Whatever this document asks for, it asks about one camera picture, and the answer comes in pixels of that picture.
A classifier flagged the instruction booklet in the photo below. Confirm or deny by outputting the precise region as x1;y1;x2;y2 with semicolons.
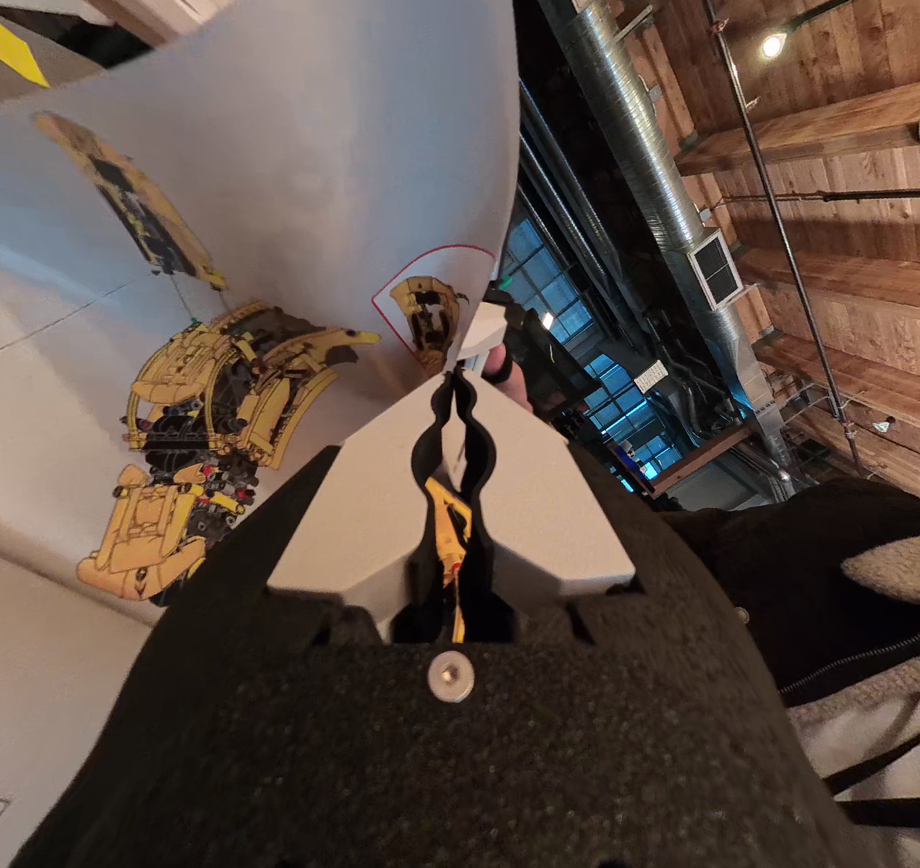
0;0;522;628

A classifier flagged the silver ventilation duct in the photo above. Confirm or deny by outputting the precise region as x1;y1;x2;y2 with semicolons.
550;0;792;481

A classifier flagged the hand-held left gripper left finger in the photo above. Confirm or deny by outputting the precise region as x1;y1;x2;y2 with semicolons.
267;372;461;644

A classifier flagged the large paned window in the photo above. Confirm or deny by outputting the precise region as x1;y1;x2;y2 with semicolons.
503;217;680;484

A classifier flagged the yellow flat brick piece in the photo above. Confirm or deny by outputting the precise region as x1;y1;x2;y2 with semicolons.
0;23;51;89

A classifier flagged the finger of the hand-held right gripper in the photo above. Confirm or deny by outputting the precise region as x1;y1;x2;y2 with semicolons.
459;304;513;375

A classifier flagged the person's right hand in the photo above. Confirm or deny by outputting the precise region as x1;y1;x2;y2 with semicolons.
482;345;539;418

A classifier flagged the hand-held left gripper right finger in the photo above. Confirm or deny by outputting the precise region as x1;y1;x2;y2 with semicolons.
442;372;637;644

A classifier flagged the person's black cream-lined jacket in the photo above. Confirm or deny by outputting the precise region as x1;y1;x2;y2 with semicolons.
661;476;920;868

